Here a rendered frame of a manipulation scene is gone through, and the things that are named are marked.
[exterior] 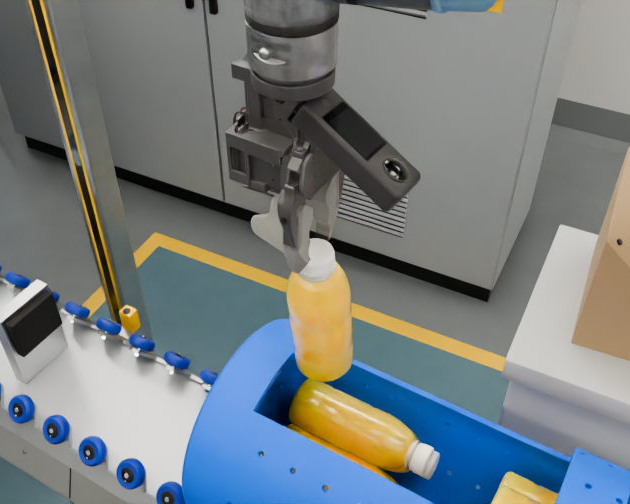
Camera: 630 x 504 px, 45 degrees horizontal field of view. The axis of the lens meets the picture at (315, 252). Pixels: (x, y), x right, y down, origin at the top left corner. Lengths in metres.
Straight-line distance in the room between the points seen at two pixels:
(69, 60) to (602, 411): 1.00
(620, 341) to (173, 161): 2.20
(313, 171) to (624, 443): 0.66
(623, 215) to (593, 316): 0.14
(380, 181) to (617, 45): 2.92
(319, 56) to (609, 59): 2.97
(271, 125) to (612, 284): 0.53
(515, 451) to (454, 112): 1.41
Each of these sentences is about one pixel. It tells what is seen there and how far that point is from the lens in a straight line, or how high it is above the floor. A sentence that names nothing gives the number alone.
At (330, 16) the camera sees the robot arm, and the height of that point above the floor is 1.70.
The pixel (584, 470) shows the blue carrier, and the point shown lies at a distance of 0.90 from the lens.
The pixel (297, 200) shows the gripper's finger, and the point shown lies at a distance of 0.67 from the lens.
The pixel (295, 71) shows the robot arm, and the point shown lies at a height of 1.66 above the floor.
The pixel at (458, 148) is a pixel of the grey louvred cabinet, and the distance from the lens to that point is 2.36.
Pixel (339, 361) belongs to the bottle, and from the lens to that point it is 0.86.
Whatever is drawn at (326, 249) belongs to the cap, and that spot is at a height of 1.44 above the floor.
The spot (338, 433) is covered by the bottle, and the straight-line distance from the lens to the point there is 1.01.
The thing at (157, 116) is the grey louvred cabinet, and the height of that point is 0.41.
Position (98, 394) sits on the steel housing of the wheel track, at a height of 0.93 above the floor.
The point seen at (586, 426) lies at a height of 1.06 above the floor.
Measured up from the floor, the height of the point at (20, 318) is 1.08.
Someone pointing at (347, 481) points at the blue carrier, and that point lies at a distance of 0.87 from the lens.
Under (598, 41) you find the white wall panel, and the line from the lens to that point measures 3.51.
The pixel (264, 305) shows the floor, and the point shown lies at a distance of 2.69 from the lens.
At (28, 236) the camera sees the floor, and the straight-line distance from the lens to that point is 3.15.
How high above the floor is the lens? 1.95
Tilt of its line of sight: 43 degrees down
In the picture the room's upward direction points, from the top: straight up
